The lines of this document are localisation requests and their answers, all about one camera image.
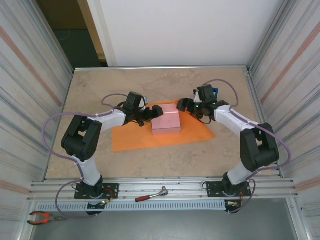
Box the pink gift box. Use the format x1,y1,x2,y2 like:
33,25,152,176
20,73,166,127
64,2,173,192
151,104,182,135

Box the orange wrapping paper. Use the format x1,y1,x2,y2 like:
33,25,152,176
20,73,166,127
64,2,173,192
111,99,216,153

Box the thin aluminium table rail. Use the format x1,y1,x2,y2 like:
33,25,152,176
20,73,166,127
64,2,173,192
74,65,251,71

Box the wide aluminium rail frame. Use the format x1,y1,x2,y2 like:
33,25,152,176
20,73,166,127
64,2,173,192
27,176,300,201

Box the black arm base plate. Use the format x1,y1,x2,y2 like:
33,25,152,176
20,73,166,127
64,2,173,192
74,182,120,200
206,181,252,198

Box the red-handled ratchet wrench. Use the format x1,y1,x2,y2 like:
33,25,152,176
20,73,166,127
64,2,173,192
134,186,170,203

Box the slotted grey cable duct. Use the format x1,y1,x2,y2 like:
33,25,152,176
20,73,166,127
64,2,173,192
36,199,227,212

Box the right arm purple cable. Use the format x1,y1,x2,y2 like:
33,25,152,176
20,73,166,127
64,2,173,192
202,78,292,215

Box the orange-handled pliers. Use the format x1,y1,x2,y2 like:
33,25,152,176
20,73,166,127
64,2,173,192
26,211,68,226

